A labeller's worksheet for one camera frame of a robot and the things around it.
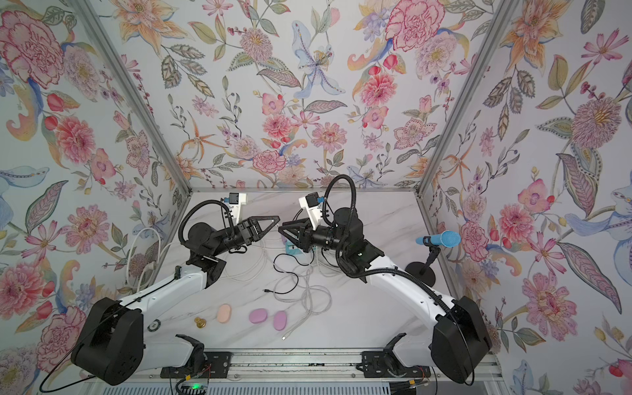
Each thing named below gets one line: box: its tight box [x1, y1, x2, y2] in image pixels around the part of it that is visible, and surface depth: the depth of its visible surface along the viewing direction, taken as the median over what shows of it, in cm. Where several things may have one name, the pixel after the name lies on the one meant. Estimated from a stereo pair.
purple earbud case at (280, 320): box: [274, 310, 288, 331], surface depth 85 cm
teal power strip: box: [285, 239, 305, 256], surface depth 100 cm
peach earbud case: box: [217, 302, 233, 324], surface depth 85 cm
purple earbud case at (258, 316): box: [248, 307, 269, 324], surface depth 84 cm
